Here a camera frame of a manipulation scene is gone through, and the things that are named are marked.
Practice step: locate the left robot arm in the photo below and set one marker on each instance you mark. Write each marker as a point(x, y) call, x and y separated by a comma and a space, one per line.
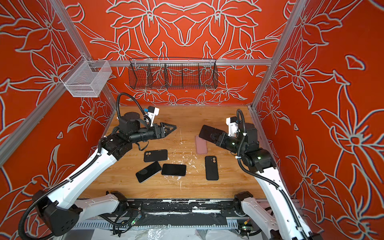
point(59, 207)

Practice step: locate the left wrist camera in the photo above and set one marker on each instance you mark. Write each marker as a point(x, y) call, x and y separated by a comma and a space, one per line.
point(150, 114)

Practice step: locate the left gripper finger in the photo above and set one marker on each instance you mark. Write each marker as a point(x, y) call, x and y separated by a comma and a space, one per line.
point(167, 132)
point(169, 127)

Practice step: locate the aluminium frame rail back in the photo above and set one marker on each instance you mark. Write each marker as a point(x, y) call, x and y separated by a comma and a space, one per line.
point(219, 63)

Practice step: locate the pink phone case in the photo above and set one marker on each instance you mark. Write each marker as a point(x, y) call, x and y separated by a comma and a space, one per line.
point(201, 146)

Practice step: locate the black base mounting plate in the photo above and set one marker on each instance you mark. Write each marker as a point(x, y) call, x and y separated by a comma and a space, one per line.
point(223, 207)

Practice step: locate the black smartphone front centre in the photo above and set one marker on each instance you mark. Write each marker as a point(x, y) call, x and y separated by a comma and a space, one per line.
point(174, 170)

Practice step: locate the white mesh basket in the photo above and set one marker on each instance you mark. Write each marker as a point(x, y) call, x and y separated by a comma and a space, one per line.
point(87, 78)

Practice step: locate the black smartphone tilted front-left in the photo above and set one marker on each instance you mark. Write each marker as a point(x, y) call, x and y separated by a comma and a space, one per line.
point(148, 172)

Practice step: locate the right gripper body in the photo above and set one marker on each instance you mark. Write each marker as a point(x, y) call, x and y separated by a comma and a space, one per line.
point(224, 141)

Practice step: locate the black smartphone picked up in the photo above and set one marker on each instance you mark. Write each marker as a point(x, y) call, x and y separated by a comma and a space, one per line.
point(210, 134)

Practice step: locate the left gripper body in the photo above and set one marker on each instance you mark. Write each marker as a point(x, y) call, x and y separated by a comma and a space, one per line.
point(158, 135)

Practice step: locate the black wire basket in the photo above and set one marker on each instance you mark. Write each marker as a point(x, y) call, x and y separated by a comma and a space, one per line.
point(173, 76)

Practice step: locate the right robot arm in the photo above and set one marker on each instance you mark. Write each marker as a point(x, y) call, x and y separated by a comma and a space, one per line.
point(284, 221)

